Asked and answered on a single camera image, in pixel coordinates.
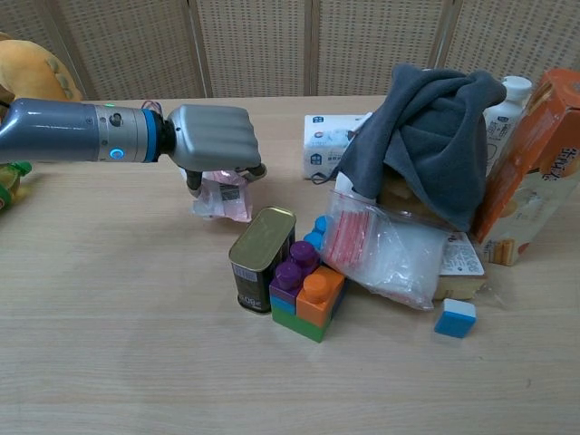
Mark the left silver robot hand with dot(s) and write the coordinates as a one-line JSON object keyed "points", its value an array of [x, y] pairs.
{"points": [[213, 136]]}

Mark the pink transparent plastic bag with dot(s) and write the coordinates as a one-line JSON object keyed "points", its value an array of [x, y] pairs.
{"points": [[224, 199]]}

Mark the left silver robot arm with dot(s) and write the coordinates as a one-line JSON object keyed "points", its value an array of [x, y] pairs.
{"points": [[68, 131]]}

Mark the woven folding screen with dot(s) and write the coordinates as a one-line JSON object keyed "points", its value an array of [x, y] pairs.
{"points": [[272, 45]]}

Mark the white tissue pack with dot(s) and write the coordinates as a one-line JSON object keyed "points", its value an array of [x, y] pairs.
{"points": [[324, 145]]}

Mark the gold tin can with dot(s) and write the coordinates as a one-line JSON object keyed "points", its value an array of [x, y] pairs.
{"points": [[258, 254]]}

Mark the white paper packet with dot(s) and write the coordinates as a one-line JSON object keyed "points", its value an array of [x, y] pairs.
{"points": [[345, 185]]}

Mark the light blue toy block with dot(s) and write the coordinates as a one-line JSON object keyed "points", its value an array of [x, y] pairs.
{"points": [[319, 233]]}

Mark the purple orange toy block stack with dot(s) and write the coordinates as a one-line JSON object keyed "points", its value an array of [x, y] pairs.
{"points": [[308, 299]]}

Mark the yellow plush toy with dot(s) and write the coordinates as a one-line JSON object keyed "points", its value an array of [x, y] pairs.
{"points": [[31, 72]]}

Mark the green tea bottle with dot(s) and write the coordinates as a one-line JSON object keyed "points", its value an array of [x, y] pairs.
{"points": [[11, 186]]}

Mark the clear zip bag red strips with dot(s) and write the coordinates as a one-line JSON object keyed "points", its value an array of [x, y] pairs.
{"points": [[389, 254]]}

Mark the grey cloth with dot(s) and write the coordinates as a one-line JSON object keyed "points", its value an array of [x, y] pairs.
{"points": [[430, 136]]}

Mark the white bottle with white cap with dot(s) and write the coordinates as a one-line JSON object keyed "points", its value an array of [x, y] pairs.
{"points": [[505, 122]]}

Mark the blue white eraser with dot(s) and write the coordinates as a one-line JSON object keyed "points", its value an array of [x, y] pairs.
{"points": [[455, 319]]}

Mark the orange cardboard snack box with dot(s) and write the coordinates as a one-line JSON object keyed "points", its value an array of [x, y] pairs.
{"points": [[534, 172]]}

